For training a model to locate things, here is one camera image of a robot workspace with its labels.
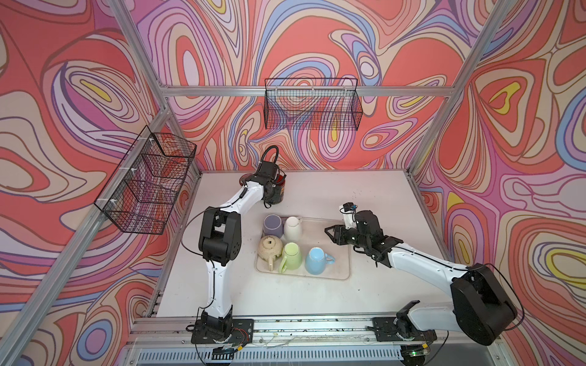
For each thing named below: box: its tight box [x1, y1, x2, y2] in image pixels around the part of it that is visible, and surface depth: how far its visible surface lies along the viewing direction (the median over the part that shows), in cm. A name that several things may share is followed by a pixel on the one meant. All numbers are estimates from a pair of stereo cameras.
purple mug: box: [262, 214, 284, 239], surface depth 92 cm
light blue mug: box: [304, 246, 336, 276], surface depth 82 cm
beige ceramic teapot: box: [257, 234, 284, 272], surface depth 86 cm
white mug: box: [283, 215, 303, 243], surface depth 92 cm
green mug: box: [279, 241, 303, 274], surface depth 84 cm
